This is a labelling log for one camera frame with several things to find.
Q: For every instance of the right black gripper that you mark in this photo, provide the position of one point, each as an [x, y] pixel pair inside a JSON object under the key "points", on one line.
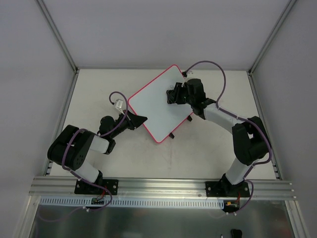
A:
{"points": [[179, 92]]}

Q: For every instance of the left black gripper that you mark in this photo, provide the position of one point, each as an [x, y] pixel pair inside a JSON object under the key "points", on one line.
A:
{"points": [[131, 121]]}

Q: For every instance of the pink-framed whiteboard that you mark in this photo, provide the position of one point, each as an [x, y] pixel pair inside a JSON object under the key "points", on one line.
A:
{"points": [[151, 102]]}

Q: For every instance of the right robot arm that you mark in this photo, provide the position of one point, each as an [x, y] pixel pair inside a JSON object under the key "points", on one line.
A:
{"points": [[250, 141]]}

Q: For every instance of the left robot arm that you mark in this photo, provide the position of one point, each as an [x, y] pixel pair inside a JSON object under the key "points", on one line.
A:
{"points": [[71, 147]]}

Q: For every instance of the black object bottom edge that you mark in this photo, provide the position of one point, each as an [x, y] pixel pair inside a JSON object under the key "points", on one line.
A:
{"points": [[236, 233]]}

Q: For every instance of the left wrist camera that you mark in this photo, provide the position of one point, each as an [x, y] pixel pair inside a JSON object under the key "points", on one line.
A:
{"points": [[119, 105]]}

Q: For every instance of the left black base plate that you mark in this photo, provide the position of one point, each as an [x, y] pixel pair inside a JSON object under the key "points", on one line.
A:
{"points": [[83, 188]]}

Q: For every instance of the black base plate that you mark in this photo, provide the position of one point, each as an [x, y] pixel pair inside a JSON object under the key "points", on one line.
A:
{"points": [[213, 189], [83, 188]]}

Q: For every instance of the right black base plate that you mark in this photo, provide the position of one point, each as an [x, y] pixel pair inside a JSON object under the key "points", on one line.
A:
{"points": [[213, 189]]}

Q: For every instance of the aluminium mounting rail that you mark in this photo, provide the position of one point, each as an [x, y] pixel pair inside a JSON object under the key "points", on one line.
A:
{"points": [[162, 188]]}

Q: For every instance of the left aluminium frame post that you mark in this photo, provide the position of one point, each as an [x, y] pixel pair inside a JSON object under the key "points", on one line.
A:
{"points": [[56, 33]]}

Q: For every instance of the aluminium frame post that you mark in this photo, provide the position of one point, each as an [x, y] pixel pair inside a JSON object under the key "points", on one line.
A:
{"points": [[277, 26], [56, 33]]}

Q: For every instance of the white slotted cable duct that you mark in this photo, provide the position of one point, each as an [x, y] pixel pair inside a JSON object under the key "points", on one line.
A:
{"points": [[133, 202]]}

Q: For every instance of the right aluminium frame post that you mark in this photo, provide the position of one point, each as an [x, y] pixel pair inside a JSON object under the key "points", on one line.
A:
{"points": [[277, 26]]}

